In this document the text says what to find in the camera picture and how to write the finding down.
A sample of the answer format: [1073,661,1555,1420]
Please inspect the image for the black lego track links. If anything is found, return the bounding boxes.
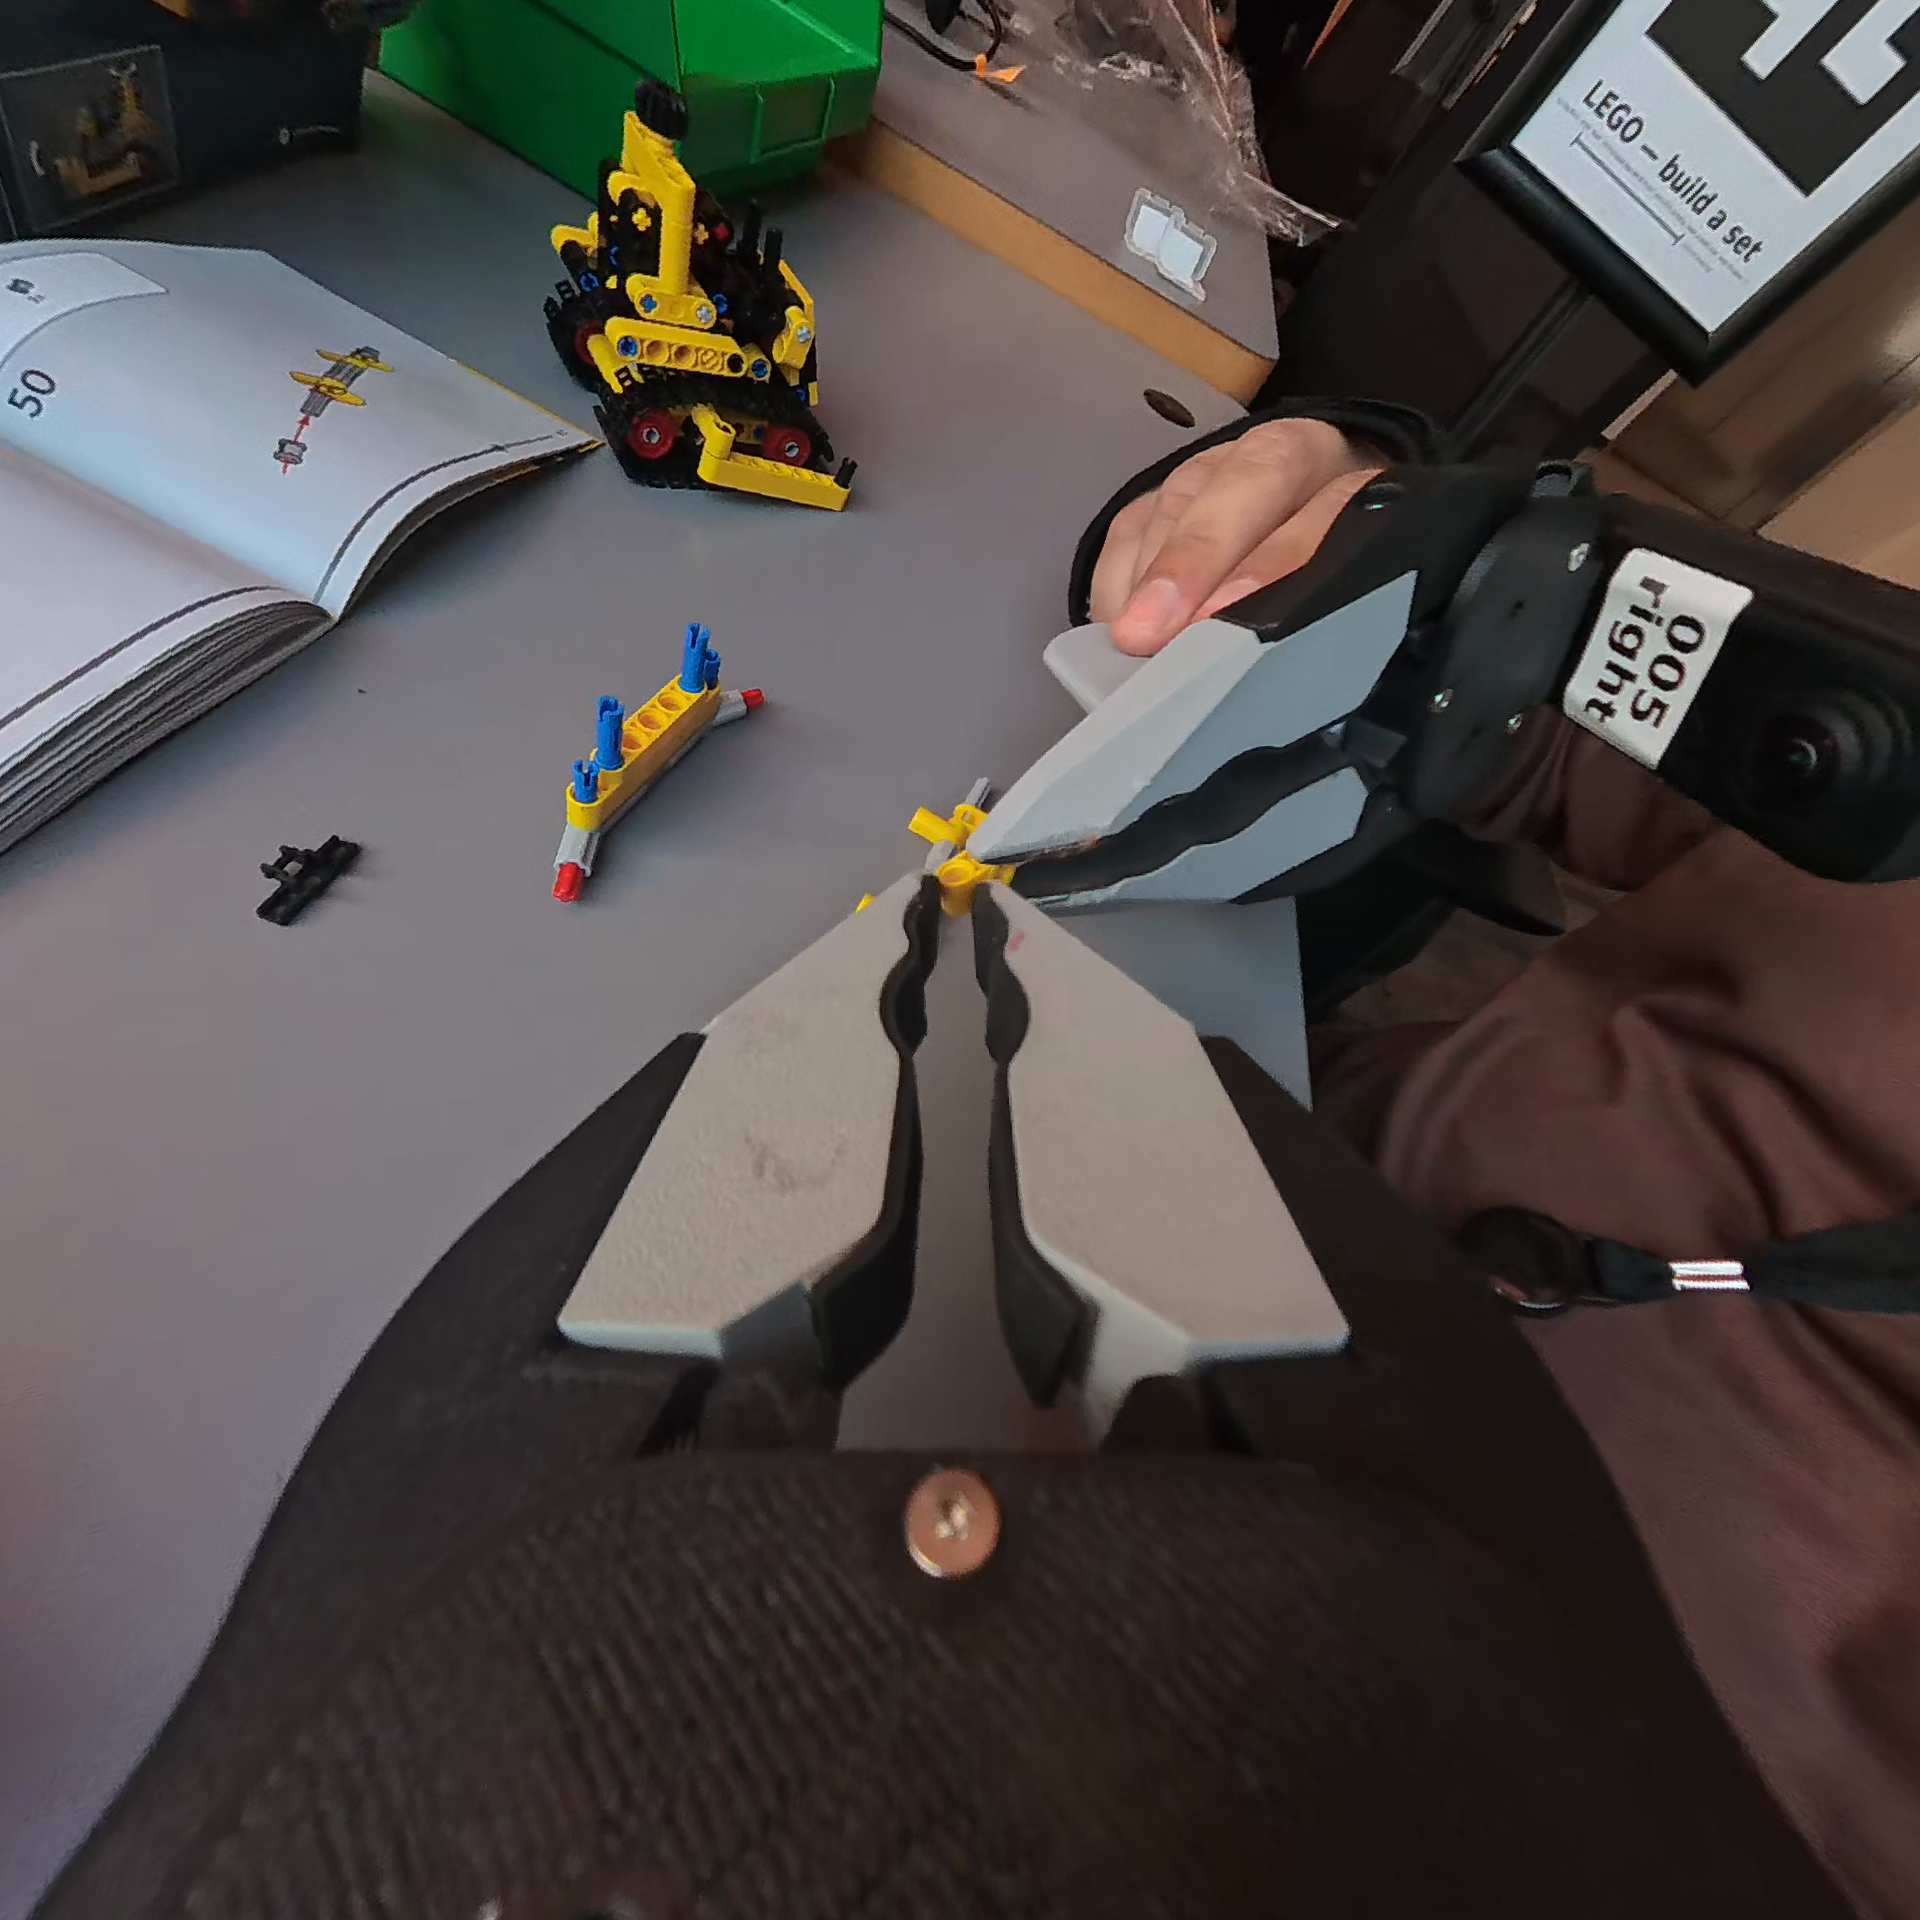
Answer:
[256,837,361,928]

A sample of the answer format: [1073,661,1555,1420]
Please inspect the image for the grey lego axle yellow connectors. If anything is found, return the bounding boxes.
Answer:
[857,773,999,920]

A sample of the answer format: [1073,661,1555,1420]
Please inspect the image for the black lego set box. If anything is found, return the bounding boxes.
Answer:
[0,0,375,241]

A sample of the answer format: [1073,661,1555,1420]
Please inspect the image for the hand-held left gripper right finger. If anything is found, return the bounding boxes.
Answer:
[969,886,1354,1451]

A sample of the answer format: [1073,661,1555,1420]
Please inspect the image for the person's right forearm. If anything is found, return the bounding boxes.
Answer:
[1463,713,1814,902]

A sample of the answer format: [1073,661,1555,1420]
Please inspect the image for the green box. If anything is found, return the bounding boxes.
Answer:
[380,0,889,201]

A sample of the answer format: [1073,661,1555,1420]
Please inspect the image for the small clear plastic packet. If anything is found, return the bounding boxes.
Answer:
[1122,187,1224,305]

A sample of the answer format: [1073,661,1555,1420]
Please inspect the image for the black cable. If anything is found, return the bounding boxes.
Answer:
[884,0,1037,77]

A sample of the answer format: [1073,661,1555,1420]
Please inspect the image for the crinkled clear plastic wrap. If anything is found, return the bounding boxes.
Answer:
[1034,0,1346,247]

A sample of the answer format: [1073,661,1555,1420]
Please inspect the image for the yellow lego beam blue pins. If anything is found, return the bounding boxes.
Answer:
[548,619,767,905]

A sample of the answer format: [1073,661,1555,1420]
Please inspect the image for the yellow black lego bulldozer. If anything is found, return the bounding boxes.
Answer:
[541,77,859,515]

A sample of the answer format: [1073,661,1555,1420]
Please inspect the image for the black lanyard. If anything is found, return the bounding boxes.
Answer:
[1461,1206,1920,1321]

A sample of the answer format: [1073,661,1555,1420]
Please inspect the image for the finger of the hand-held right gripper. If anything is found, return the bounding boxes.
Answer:
[972,575,1421,869]
[1030,767,1409,912]

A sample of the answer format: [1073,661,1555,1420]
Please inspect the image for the framed sign with black pattern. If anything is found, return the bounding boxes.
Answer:
[1457,0,1920,386]

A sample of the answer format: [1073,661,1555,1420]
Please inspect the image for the person's right hand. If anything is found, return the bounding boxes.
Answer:
[1091,419,1383,661]

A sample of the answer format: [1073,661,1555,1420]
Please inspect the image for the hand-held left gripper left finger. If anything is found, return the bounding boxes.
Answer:
[554,869,945,1394]

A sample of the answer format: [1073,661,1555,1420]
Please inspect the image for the grey table with wooden edge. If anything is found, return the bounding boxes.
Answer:
[834,0,1282,407]

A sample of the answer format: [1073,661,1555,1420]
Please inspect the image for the person's torso in brown shirt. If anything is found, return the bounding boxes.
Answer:
[1307,827,1920,1920]

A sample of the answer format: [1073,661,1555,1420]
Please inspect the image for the lego instruction booklet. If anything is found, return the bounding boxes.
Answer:
[0,239,605,854]

